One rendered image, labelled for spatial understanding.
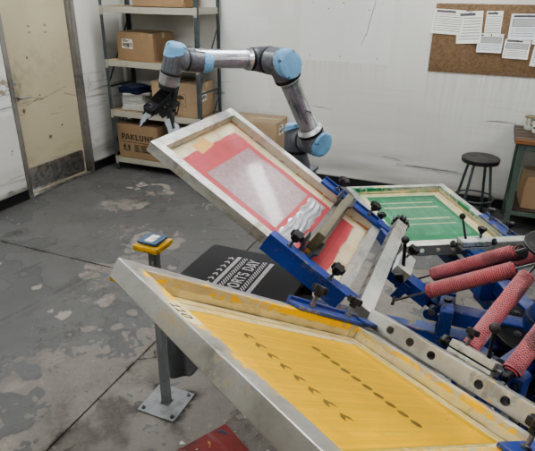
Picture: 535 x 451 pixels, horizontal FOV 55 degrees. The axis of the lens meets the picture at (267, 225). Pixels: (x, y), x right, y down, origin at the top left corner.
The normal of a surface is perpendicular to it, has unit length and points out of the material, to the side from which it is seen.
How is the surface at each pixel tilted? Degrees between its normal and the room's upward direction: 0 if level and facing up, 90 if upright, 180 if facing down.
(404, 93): 90
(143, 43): 89
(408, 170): 90
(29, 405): 0
